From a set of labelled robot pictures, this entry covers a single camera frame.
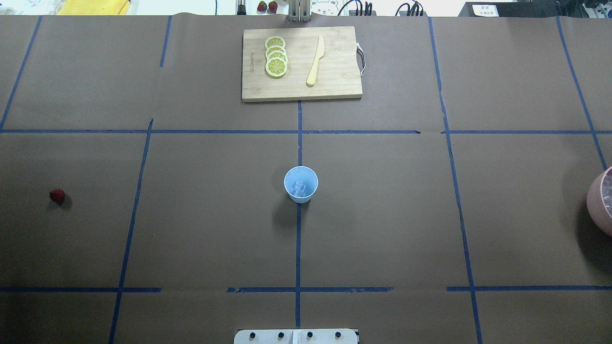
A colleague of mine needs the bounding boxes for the yellow cloth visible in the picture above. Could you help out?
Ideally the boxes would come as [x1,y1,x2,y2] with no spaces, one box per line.
[58,0,131,16]

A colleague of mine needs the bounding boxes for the light blue cup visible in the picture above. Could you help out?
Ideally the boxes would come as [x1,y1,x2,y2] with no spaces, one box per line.
[284,166,318,204]

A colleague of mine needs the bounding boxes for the clear ice cubes pile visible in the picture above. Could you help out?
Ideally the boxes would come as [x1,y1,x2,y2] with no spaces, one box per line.
[601,169,612,217]

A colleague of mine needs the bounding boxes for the lemon slice three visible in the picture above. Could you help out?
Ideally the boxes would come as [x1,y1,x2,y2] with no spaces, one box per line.
[266,53,288,63]

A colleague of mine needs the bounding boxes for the lemon slice two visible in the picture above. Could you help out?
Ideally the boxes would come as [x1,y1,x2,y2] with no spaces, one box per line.
[266,45,287,58]

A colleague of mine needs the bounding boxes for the white pedestal column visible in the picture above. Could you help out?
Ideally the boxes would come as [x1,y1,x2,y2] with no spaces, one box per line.
[233,328,360,344]

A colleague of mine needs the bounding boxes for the red strawberry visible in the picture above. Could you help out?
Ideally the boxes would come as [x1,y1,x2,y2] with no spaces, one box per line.
[49,189,66,204]

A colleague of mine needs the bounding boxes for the ice cube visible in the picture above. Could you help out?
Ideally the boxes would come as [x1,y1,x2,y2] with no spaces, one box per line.
[291,181,308,198]

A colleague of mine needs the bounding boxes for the pink bowl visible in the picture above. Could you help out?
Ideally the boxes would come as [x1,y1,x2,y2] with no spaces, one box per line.
[586,167,612,237]

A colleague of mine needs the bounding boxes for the yellow plastic knife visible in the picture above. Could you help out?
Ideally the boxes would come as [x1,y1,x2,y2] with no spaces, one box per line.
[306,35,325,87]

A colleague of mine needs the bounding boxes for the wooden cutting board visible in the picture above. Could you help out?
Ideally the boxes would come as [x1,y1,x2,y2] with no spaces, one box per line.
[242,26,363,103]

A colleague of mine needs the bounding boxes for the spare strawberry two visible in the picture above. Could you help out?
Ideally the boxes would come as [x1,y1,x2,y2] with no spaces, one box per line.
[267,1,278,14]

